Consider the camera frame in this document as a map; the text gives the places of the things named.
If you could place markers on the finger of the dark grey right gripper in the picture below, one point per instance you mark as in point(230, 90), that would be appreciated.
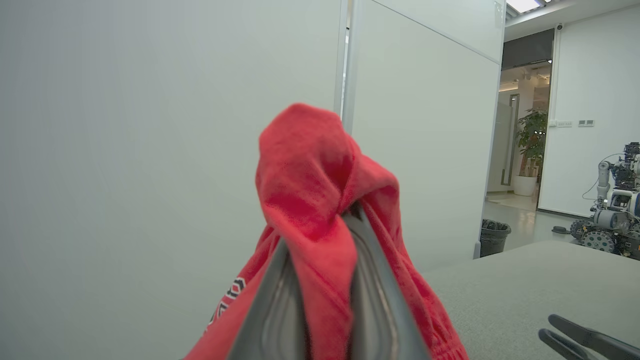
point(600, 345)
point(560, 345)

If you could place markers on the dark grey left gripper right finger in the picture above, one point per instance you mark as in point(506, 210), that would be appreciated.
point(375, 310)

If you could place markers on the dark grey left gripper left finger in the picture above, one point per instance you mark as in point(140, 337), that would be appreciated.
point(275, 310)

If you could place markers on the red jersey with black lettering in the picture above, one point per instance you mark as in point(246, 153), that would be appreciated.
point(310, 165)

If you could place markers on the black floor disc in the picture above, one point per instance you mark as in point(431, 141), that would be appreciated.
point(560, 230)

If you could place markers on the black trash bin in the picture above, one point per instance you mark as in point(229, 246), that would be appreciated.
point(494, 239)

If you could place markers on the white plant pot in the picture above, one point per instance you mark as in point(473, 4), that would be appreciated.
point(524, 185)

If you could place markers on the white partition panel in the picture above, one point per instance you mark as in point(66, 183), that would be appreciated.
point(430, 150)
point(125, 150)

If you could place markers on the green potted plant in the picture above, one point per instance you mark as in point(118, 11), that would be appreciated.
point(532, 135)

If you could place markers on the rectangular ceiling light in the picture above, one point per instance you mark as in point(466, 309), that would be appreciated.
point(522, 4)

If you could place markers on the white wall switch plate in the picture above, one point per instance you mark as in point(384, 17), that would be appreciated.
point(564, 123)
point(586, 122)

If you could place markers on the grey partition post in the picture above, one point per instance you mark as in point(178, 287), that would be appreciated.
point(348, 60)

